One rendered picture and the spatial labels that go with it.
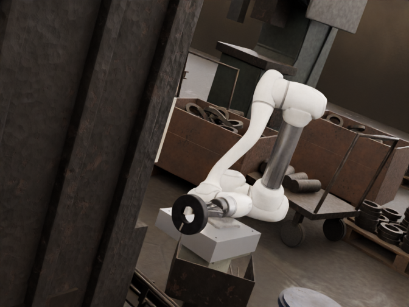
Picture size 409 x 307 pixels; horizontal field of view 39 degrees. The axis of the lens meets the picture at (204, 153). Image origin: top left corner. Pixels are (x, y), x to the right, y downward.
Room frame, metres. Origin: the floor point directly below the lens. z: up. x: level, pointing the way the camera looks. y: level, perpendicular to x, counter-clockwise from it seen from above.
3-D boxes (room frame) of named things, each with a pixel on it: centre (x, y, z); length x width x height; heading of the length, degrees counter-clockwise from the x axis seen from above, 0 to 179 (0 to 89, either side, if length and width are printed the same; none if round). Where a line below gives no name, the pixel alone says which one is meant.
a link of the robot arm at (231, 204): (2.25, -0.14, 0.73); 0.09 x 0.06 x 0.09; 57
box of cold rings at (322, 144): (5.78, -1.39, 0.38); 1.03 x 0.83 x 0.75; 60
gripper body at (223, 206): (2.19, -0.10, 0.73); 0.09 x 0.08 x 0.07; 147
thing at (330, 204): (4.43, -0.70, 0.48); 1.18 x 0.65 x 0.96; 47
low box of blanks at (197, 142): (4.69, -0.03, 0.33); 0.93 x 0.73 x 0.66; 64
